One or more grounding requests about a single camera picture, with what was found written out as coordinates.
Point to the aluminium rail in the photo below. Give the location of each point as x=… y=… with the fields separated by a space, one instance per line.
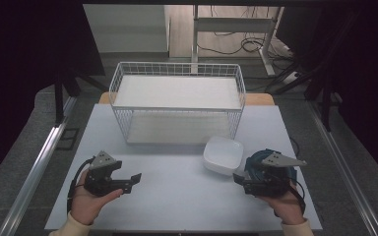
x=344 y=170
x=32 y=177

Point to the wooden board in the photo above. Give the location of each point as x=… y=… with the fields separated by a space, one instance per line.
x=259 y=99

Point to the white square bowl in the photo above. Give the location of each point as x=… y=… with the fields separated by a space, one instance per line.
x=223 y=154

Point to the black stand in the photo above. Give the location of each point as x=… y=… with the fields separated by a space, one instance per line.
x=59 y=98
x=325 y=98

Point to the white cabinet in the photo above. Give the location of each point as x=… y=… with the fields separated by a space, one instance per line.
x=128 y=29

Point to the round container with blue lid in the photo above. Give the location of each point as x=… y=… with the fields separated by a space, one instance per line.
x=254 y=164

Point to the white power strip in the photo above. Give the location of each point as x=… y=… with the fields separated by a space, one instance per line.
x=290 y=77

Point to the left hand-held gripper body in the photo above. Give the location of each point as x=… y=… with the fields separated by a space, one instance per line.
x=102 y=170

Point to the white metal desk frame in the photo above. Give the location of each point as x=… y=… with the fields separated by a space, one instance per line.
x=233 y=24

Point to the person's right hand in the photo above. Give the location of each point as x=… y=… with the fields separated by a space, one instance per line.
x=285 y=206

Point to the dark curtain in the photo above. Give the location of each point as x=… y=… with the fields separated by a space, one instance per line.
x=19 y=65
x=367 y=65

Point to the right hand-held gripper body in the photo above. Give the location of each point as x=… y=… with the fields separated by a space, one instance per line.
x=272 y=178

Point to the black floor bracket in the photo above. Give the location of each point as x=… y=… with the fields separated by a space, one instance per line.
x=68 y=139

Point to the person's left hand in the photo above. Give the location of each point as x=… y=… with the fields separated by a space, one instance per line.
x=88 y=203

